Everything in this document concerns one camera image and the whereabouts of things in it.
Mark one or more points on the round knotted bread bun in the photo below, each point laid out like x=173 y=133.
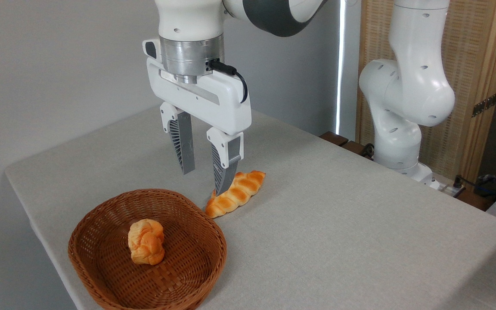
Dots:
x=147 y=243

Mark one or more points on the brown woven wicker basket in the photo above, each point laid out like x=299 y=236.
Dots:
x=101 y=258

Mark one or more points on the metal screen hinge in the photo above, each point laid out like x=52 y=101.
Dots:
x=485 y=104

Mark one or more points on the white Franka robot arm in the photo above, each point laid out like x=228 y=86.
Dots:
x=403 y=94

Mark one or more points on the white power strip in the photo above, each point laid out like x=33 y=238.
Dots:
x=446 y=188

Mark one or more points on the black clamp knob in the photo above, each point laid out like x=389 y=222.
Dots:
x=368 y=151

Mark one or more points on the dark brown wooden block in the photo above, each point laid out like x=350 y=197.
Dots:
x=334 y=138
x=353 y=147
x=476 y=200

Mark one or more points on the wooden rattan folding screen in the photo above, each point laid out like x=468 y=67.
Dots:
x=467 y=43

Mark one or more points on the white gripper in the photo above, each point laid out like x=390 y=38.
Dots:
x=196 y=101

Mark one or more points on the long braided bread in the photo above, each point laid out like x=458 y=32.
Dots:
x=241 y=189

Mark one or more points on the grey tablecloth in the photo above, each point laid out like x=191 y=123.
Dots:
x=338 y=224

